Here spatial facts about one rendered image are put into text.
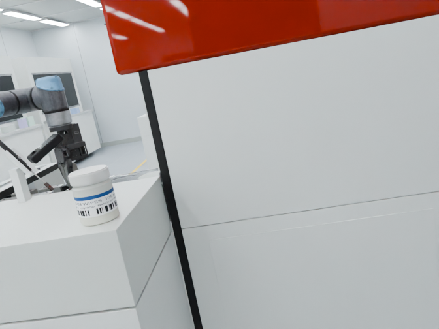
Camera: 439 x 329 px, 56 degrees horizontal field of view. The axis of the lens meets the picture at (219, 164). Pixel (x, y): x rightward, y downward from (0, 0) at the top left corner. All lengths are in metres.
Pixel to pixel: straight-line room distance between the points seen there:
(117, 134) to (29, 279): 8.92
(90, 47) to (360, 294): 8.99
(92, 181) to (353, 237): 0.65
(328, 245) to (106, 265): 0.57
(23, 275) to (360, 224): 0.75
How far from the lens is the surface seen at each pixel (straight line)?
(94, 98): 9.75
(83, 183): 0.75
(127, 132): 9.61
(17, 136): 6.57
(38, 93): 1.39
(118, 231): 0.73
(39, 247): 0.78
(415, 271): 1.17
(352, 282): 1.14
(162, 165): 1.03
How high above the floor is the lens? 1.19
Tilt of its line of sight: 12 degrees down
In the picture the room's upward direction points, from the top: 11 degrees counter-clockwise
